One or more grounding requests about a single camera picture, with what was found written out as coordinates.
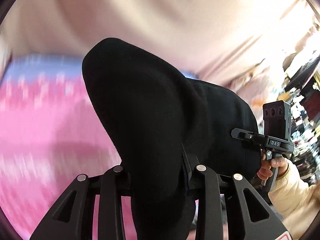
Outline person's right forearm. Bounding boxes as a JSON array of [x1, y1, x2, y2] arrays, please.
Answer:
[[269, 160, 320, 240]]

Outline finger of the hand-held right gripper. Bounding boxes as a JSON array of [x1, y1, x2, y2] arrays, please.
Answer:
[[231, 128, 266, 146]]

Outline black pants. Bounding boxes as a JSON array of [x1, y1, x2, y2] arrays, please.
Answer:
[[82, 37, 263, 240]]

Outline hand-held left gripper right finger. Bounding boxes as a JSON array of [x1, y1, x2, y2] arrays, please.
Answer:
[[181, 144, 287, 240]]

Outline pile of assorted clutter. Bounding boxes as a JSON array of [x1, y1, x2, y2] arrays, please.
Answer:
[[275, 52, 320, 180]]

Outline pink printed bedsheet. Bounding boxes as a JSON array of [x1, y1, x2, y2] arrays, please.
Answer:
[[0, 52, 200, 240]]

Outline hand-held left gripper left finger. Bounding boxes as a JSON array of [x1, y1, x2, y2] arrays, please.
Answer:
[[29, 165, 135, 240]]

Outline person's right hand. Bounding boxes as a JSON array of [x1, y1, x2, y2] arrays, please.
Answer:
[[257, 152, 289, 180]]

